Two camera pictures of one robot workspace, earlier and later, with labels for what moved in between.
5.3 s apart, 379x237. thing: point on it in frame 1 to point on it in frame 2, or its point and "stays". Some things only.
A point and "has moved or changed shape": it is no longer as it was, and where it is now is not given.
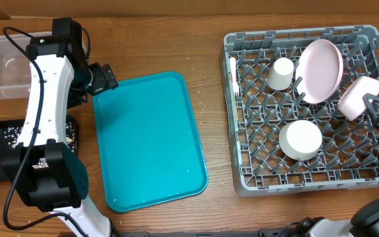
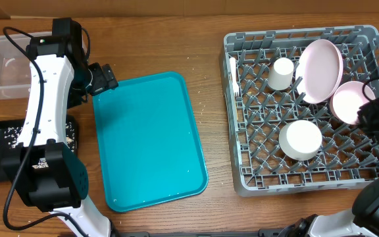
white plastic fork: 233,73 stays
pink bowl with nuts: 351,103 has moved or changed shape
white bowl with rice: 300,139 stays
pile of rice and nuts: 12,135 stays
